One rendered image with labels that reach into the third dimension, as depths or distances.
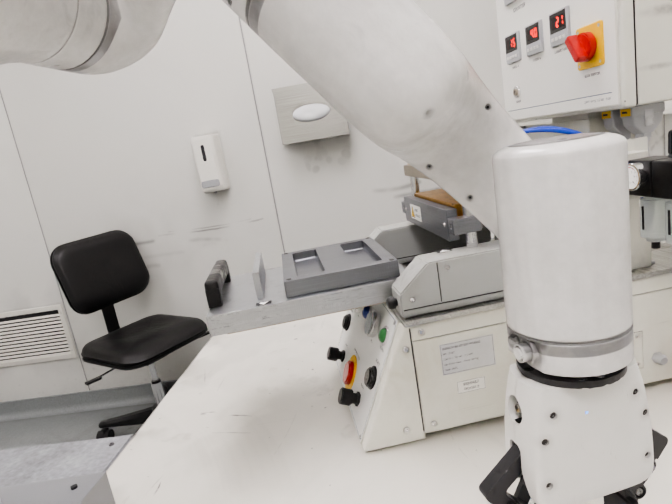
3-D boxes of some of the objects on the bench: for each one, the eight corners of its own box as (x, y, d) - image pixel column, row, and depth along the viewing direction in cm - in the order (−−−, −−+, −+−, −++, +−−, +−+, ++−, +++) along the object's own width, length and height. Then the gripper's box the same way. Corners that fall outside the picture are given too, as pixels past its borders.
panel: (335, 358, 98) (360, 270, 95) (361, 444, 69) (399, 321, 66) (325, 356, 98) (351, 267, 95) (348, 441, 69) (385, 317, 66)
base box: (579, 305, 105) (574, 226, 101) (742, 385, 68) (744, 267, 65) (335, 356, 100) (320, 276, 97) (369, 471, 64) (349, 349, 60)
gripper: (628, 306, 42) (634, 487, 45) (439, 354, 39) (462, 544, 42) (712, 337, 34) (711, 548, 38) (488, 399, 31) (511, 622, 35)
